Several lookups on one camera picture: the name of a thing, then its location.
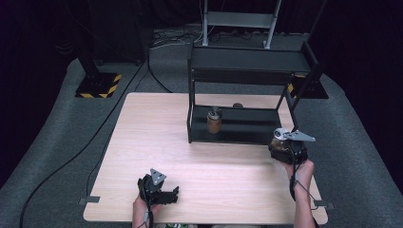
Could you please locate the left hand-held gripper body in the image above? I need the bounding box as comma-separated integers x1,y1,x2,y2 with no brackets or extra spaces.
137,167,172,205

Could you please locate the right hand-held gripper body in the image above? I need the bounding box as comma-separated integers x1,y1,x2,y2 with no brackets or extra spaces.
268,127,317,165

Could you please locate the glass jar of brown powder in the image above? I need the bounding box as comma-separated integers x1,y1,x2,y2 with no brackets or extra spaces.
206,106,223,135

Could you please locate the black metal shelf rack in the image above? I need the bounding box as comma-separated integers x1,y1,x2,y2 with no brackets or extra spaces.
186,41,321,146

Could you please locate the person's left hand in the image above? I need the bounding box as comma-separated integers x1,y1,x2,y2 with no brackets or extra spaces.
132,194,163,219

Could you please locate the person's right hand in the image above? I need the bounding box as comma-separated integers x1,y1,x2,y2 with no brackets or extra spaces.
282,159,316,184

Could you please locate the grey tape strip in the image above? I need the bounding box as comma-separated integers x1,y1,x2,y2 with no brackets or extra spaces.
313,199,336,211
78,196,101,205

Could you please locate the black stand with striped base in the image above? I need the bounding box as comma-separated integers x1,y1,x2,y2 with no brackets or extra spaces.
286,0,330,100
74,44,123,100

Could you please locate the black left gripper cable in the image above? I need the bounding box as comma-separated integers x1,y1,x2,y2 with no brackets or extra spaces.
138,179,156,228

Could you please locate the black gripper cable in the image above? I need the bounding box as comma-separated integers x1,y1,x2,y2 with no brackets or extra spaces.
138,179,156,228
288,158,319,212

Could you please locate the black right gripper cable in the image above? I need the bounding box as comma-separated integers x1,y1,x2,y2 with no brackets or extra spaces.
288,158,319,212

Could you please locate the thin black floor cable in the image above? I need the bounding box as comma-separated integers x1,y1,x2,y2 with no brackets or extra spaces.
85,61,174,198

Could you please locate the long black floor cable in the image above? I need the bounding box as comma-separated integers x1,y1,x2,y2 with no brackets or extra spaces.
19,53,151,228

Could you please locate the grey metal frame stand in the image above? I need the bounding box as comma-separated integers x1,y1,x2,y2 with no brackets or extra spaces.
201,0,282,50

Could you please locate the bundle of floor cables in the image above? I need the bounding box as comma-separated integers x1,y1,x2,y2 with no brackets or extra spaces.
151,28,204,51

